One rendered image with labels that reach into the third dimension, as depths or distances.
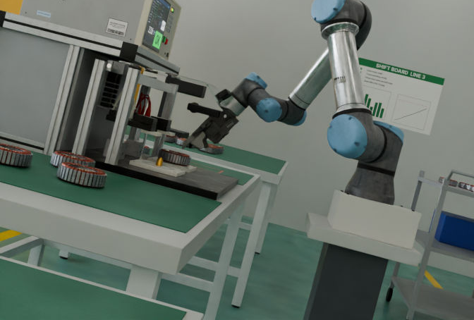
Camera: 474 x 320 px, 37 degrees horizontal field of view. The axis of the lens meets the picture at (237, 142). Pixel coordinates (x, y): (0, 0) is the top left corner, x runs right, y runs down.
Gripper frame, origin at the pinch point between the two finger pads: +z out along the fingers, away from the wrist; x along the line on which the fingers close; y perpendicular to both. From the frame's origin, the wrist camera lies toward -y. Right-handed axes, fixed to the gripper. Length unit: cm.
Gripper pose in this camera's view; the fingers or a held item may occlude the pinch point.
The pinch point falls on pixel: (183, 146)
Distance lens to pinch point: 247.6
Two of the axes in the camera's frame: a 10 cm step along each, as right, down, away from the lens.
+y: 7.1, 7.0, -0.6
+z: -7.0, 7.1, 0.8
